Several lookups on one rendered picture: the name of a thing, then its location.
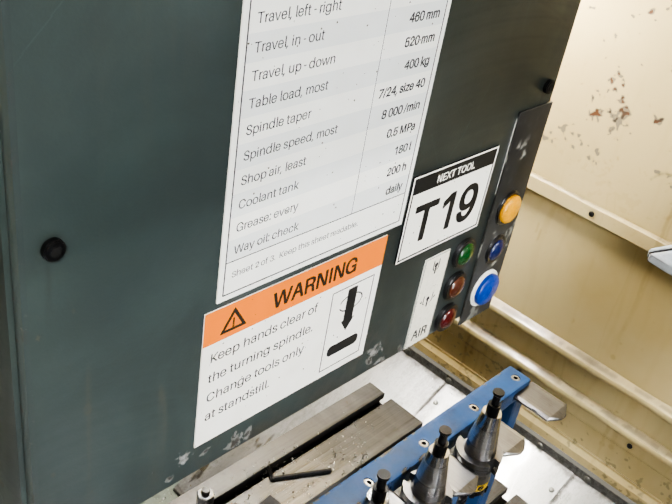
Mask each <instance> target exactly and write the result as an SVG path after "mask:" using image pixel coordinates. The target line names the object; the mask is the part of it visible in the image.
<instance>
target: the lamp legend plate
mask: <svg viewBox="0 0 672 504"><path fill-rule="evenodd" d="M450 252H451V249H450V248H449V249H447V250H445V251H443V252H441V253H439V254H437V255H435V256H433V257H431V258H429V259H427V260H425V264H424V268H423V272H422V276H421V280H420V284H419V288H418V292H417V296H416V300H415V304H414V308H413V312H412V316H411V320H410V324H409V328H408V332H407V336H406V340H405V344H404V348H403V349H404V350H405V349H406V348H408V347H410V346H412V345H413V344H415V343H417V342H418V341H420V340H422V339H424V338H425V337H427V336H428V334H429V330H430V326H431V323H432V319H433V315H434V311H435V308H436V304H437V300H438V296H439V293H440V289H441V285H442V281H443V278H444V274H445V270H446V267H447V263H448V259H449V255H450Z"/></svg>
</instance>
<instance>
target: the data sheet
mask: <svg viewBox="0 0 672 504"><path fill-rule="evenodd" d="M451 2H452V0H243V6H242V17H241V28H240V39H239V50H238V61H237V72H236V83H235V94H234V106H233V117H232V128H231V139H230V150H229V161H228V172H227V183H226V194H225V205H224V216H223V227H222V238H221V249H220V260H219V271H218V282H217V294H216V304H219V303H221V302H223V301H226V300H228V299H230V298H233V297H235V296H237V295H240V294H242V293H244V292H246V291H249V290H251V289H253V288H256V287H258V286H260V285H263V284H265V283H267V282H269V281H272V280H274V279H276V278H279V277H281V276H283V275H286V274H288V273H290V272H292V271H295V270H297V269H299V268H302V267H304V266H306V265H309V264H311V263H313V262H315V261H318V260H320V259H322V258H325V257H327V256H329V255H332V254H334V253H336V252H339V251H341V250H343V249H345V248H348V247H350V246H352V245H355V244H357V243H359V242H362V241H364V240H366V239H368V238H371V237H373V236H375V235H378V234H380V233H382V232H385V231H387V230H389V229H391V228H394V227H396V226H398V225H401V224H402V220H403V215H404V211H405V206H406V202H407V197H408V193H409V188H410V184H411V179H412V175H413V171H414V166H415V162H416V157H417V153H418V148H419V144H420V139H421V135H422V131H423V126H424V122H425V117H426V113H427V108H428V104H429V99H430V95H431V91H432V86H433V82H434V77H435V73H436V68H437V64H438V59H439V55H440V51H441V46H442V42H443V37H444V33H445V28H446V24H447V19H448V15H449V11H450V6H451Z"/></svg>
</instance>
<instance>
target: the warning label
mask: <svg viewBox="0 0 672 504"><path fill-rule="evenodd" d="M387 238H388V235H385V236H382V237H380V238H378V239H376V240H373V241H371V242H369V243H366V244H364V245H362V246H360V247H357V248H355V249H353V250H351V251H348V252H346V253H344V254H341V255H339V256H337V257H335V258H332V259H330V260H328V261H325V262H323V263H321V264H319V265H316V266H314V267H312V268H310V269H307V270H305V271H303V272H300V273H298V274H296V275H294V276H291V277H289V278H287V279H285V280H282V281H280V282H278V283H275V284H273V285H271V286H269V287H266V288H264V289H262V290H259V291H257V292H255V293H253V294H250V295H248V296H246V297H244V298H241V299H239V300H237V301H234V302H232V303H230V304H228V305H225V306H223V307H221V308H219V309H216V310H214V311H212V312H209V313H207V314H205V315H204V325H203V338H202V350H201V362H200V374H199V386H198V398H197V411H196V423H195V435H194V448H196V447H198V446H199V445H201V444H203V443H205V442H207V441H208V440H210V439H212V438H214V437H215V436H217V435H219V434H221V433H223V432H224V431H226V430H228V429H230V428H231V427H233V426H235V425H237V424H239V423H240V422H242V421H244V420H246V419H247V418H249V417H251V416H253V415H255V414H256V413H258V412H260V411H262V410H263V409H265V408H267V407H269V406H271V405H272V404H274V403H276V402H278V401H279V400H281V399H283V398H285V397H287V396H288V395H290V394H292V393H294V392H295V391H297V390H299V389H301V388H303V387H304V386H306V385H308V384H310V383H311V382H313V381H315V380H317V379H319V378H320V377H322V376H324V375H326V374H327V373H329V372H331V371H333V370H335V369H336V368H338V367H340V366H342V365H343V364H345V363H347V362H349V361H351V360H352V359H354V358H356V357H358V356H359V355H361V354H363V349H364V344H365V340H366V335H367V331H368V326H369V321H370V317H371V312H372V308H373V303H374V298H375V294H376V289H377V284H378V280H379V275H380V271H381V266H382V261H383V257H384V252H385V248H386V243H387Z"/></svg>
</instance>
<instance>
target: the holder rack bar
mask: <svg viewBox="0 0 672 504"><path fill-rule="evenodd" d="M529 383H530V378H528V377H527V376H525V375H524V374H522V373H521V372H519V371H518V370H516V369H515V368H513V367H512V366H509V367H507V368H506V369H505V370H503V371H502V372H500V373H499V374H497V375H496V376H494V377H493V378H492V379H490V380H489V381H487V382H486V383H484V384H483V385H481V386H480V387H478V388H477V389H476V390H474V391H473V392H471V393H470V394H468V395H467V396H465V397H464V398H463V399H461V400H460V401H458V402H457V403H455V404H454V405H452V406H451V407H450V408H448V409H447V410H445V411H444V412H442V413H441V414H439V415H438V416H437V417H435V418H434V419H432V420H431V421H429V422H428V423H426V424H425V425H424V426H422V427H421V428H419V429H418V430H416V431H415V432H413V433H412V434H411V435H409V436H408V437H406V438H405V439H403V440H402V441H400V442H399V443H398V444H396V445H395V446H393V447H392V448H390V449H389V450H387V451H386V452H385V453H383V454H382V455H380V456H379V457H377V458H376V459H374V460H373V461H372V462H370V463H369V464H367V465H366V466H364V467H363V468H361V469H360V470H359V471H357V472H356V473H354V474H353V475H351V476H350V477H348V478H347V479H346V480H344V481H343V482H341V483H340V484H338V485H337V486H335V487H334V488H333V489H331V490H330V491H328V492H327V493H325V494H324V495H322V496H321V497H320V498H318V499H317V500H315V501H314V502H312V503H311V504H362V502H363V500H364V498H365V496H366V494H367V492H368V490H369V489H370V488H372V487H373V484H374V483H375V482H377V481H378V478H377V472H378V470H380V469H386V470H388V471H389V472H390V473H391V477H390V480H389V481H387V483H386V484H387V486H388V488H390V489H391V490H392V491H393V492H394V491H395V490H396V489H398V488H399V487H401V486H402V483H403V480H405V481H409V480H410V479H409V475H410V472H412V471H415V470H417V469H418V467H419V465H420V463H421V461H422V459H423V458H424V456H425V454H426V452H427V450H428V448H429V446H430V445H431V444H433V443H434V442H435V439H436V438H438V437H439V435H440V433H439V428H440V426H442V425H447V426H449V427H450V428H451V429H452V433H451V435H450V436H448V439H447V440H448V442H449V445H448V449H449V450H450V449H451V448H453V447H454V446H455V444H456V441H457V439H458V437H459V436H460V435H461V436H462V437H463V439H465V438H466V437H467V435H468V433H469V429H470V428H471V427H472V426H473V424H474V423H475V421H476V419H477V417H478V416H479V414H480V412H481V410H482V408H483V407H484V406H485V405H487V404H488V401H489V400H491V399H492V398H493V389H494V388H501V389H503V390H504V391H505V395H504V397H502V398H501V400H500V403H501V409H500V410H501V411H502V410H504V409H505V408H506V407H508V406H509V405H510V404H512V403H513V402H515V401H516V400H515V399H514V398H513V397H514V395H515V394H517V393H518V392H519V391H521V390H522V389H524V388H525V387H526V386H528V385H529Z"/></svg>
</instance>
